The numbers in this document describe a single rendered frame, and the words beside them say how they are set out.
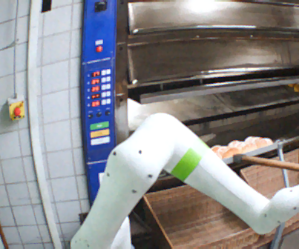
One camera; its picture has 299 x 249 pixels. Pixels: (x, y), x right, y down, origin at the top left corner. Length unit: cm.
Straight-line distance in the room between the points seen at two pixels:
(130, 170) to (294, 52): 201
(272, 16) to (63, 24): 123
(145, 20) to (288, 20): 97
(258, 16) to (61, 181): 141
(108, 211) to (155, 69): 135
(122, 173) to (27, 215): 160
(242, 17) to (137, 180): 167
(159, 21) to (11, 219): 136
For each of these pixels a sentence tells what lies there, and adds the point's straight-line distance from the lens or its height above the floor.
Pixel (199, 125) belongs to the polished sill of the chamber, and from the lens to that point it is 300.
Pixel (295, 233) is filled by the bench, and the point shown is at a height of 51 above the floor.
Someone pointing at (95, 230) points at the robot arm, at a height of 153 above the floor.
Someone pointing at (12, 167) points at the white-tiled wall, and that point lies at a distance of 277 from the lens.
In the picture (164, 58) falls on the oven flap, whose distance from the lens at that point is 278.
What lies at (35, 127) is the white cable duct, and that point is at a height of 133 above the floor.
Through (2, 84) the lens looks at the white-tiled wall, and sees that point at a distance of 257.
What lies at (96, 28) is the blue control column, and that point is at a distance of 257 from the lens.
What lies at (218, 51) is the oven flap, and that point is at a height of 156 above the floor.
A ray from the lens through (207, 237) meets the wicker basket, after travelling 309.
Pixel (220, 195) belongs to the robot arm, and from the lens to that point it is 156.
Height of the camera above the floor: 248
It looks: 26 degrees down
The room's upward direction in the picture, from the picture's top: straight up
